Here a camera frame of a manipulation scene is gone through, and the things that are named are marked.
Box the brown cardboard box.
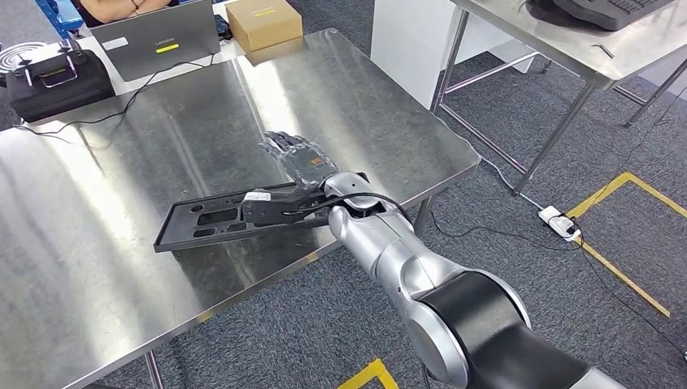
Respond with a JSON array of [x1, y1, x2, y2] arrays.
[[225, 0, 305, 53]]

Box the white floor cable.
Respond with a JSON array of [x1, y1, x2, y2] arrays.
[[479, 156, 544, 212]]

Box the grey laptop computer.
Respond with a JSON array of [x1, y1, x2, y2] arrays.
[[89, 0, 221, 83]]

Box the black laptop cable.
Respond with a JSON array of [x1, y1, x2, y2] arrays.
[[13, 53, 215, 135]]

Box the black plastic plate part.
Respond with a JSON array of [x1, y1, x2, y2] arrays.
[[154, 182, 344, 254]]

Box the blue metal frame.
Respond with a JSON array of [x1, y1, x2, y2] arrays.
[[32, 0, 84, 40]]

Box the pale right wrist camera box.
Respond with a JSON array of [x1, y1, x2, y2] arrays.
[[241, 189, 328, 228]]

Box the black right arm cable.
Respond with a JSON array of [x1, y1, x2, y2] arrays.
[[281, 192, 414, 224]]

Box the black equipment case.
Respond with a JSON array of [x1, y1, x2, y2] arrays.
[[5, 48, 115, 123]]

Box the yellow floor tape square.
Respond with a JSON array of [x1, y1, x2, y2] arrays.
[[336, 358, 401, 389], [565, 171, 687, 318]]

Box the person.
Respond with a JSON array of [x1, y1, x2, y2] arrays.
[[72, 0, 173, 28]]

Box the silver spiral coil disc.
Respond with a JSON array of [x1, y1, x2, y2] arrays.
[[0, 41, 47, 76]]

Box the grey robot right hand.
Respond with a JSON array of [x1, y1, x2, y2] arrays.
[[258, 130, 340, 191]]

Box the stainless steel table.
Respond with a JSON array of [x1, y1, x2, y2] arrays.
[[430, 0, 687, 195]]

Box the white desk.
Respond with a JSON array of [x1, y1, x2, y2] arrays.
[[27, 0, 250, 127]]

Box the large stainless steel workbench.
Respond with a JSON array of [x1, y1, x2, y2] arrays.
[[0, 28, 483, 389]]

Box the white partition panel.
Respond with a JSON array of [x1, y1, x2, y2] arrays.
[[370, 0, 540, 109]]

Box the white power strip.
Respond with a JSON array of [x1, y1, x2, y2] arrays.
[[538, 205, 582, 242]]

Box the black grille car part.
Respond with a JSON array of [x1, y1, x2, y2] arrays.
[[526, 0, 675, 32]]

